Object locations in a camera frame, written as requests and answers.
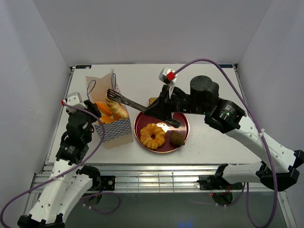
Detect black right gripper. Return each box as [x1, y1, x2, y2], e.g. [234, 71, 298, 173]
[143, 85, 207, 122]

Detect dark brown bread wedge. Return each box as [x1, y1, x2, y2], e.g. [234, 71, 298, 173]
[170, 131, 185, 146]

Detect orange oval bread loaf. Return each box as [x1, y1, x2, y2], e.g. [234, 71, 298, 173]
[95, 101, 112, 116]

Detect blue checkered paper bag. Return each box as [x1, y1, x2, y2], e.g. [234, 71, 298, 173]
[85, 70, 133, 149]

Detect small croissant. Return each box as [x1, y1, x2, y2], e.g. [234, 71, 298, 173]
[105, 95, 129, 119]

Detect long twisted bread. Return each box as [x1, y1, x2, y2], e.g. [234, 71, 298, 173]
[100, 115, 115, 124]

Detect metal kitchen tongs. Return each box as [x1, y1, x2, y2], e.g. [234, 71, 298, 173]
[107, 89, 148, 113]

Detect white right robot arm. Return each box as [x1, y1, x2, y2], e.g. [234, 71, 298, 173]
[144, 76, 304, 191]

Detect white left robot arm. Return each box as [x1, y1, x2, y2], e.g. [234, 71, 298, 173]
[18, 98, 101, 228]

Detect brown bread slice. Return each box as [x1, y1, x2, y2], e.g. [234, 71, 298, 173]
[149, 97, 157, 106]

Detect pink sugared donut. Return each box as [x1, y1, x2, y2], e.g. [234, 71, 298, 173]
[156, 122, 169, 133]

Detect dark red round plate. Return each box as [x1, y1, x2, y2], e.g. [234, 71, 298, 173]
[134, 112, 190, 153]

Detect left black table label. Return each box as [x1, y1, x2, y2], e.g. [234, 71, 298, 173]
[75, 65, 92, 69]

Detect black table label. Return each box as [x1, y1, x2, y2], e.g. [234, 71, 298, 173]
[75, 65, 92, 69]
[219, 64, 233, 68]

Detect right black table label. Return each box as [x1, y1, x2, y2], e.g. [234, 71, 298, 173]
[219, 64, 233, 68]

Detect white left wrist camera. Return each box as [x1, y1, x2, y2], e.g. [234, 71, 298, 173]
[61, 92, 86, 113]

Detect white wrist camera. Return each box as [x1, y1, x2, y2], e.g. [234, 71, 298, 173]
[158, 67, 177, 89]
[61, 92, 86, 113]

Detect twisted ring bread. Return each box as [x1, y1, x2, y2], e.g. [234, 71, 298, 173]
[140, 123, 166, 150]

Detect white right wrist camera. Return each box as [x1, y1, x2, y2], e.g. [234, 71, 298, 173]
[158, 67, 177, 89]

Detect aluminium frame rail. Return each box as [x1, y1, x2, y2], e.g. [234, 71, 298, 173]
[28, 163, 285, 194]

